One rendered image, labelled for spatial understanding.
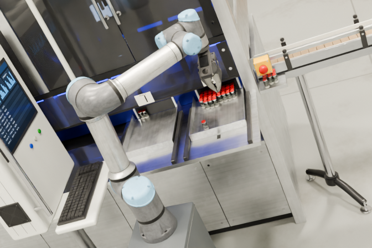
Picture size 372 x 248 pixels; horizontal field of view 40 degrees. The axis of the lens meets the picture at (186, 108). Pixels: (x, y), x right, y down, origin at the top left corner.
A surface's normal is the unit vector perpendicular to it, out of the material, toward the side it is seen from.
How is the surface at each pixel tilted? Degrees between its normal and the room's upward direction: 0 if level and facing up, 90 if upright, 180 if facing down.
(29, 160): 90
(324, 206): 0
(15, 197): 90
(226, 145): 0
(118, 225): 90
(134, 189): 7
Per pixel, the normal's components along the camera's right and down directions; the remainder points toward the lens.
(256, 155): -0.07, 0.53
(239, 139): -0.37, -0.81
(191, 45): 0.49, 0.26
